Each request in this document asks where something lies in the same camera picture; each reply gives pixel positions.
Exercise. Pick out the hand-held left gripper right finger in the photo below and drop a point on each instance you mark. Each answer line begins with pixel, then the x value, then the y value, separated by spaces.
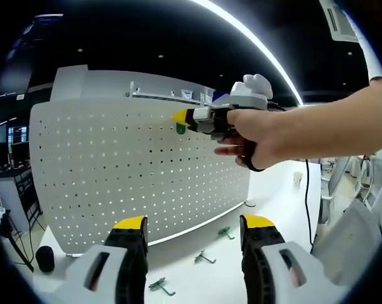
pixel 270 269

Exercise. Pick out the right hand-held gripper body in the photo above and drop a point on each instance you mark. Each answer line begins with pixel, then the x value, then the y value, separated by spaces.
pixel 249 95

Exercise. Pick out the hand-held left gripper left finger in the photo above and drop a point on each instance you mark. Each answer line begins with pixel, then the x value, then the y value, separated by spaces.
pixel 73 285

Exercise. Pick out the green hook assembly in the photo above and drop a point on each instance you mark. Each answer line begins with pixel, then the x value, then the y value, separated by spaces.
pixel 159 284
pixel 224 231
pixel 201 257
pixel 180 128

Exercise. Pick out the white perforated mounting plate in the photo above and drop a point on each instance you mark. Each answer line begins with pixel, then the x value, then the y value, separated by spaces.
pixel 114 164

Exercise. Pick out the person's right hand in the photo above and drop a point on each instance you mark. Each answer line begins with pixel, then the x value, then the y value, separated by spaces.
pixel 273 136

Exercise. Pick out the black rounded object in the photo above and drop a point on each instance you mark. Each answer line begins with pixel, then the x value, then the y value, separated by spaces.
pixel 45 258

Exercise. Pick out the white metal shelving rack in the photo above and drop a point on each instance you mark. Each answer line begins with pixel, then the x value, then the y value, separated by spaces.
pixel 165 97

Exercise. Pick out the ceiling light strip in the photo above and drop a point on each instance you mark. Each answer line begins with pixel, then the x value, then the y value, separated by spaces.
pixel 257 41

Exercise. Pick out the ceiling air conditioner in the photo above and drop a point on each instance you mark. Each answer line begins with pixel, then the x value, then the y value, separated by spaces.
pixel 339 22

